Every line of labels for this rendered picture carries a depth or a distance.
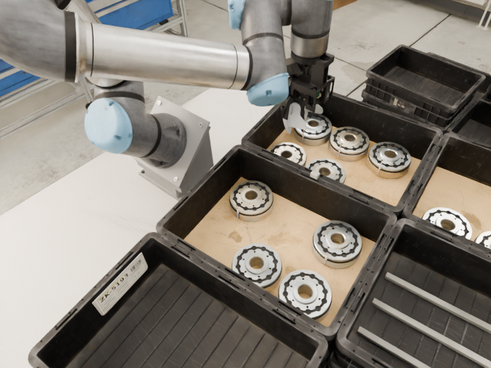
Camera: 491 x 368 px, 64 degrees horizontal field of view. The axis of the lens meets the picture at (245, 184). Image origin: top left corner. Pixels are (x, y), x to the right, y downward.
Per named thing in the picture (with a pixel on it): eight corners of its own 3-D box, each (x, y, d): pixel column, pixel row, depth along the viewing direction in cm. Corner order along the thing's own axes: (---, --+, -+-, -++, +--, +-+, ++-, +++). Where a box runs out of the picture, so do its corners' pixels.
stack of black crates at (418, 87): (348, 147, 205) (364, 71, 171) (379, 118, 218) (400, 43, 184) (419, 186, 186) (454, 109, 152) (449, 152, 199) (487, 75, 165)
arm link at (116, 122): (123, 161, 103) (80, 154, 91) (120, 112, 104) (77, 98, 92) (160, 153, 97) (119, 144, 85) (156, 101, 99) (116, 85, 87)
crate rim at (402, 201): (238, 149, 97) (237, 142, 95) (299, 87, 113) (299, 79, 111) (397, 221, 81) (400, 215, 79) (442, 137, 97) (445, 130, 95)
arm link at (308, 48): (283, 31, 77) (307, 15, 81) (282, 52, 80) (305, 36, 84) (315, 43, 73) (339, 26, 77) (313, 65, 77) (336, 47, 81)
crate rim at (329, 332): (153, 234, 81) (151, 228, 80) (237, 149, 97) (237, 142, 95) (330, 345, 66) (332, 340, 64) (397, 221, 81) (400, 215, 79)
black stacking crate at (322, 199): (164, 258, 89) (153, 229, 80) (240, 176, 104) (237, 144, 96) (324, 362, 73) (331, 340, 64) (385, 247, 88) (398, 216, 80)
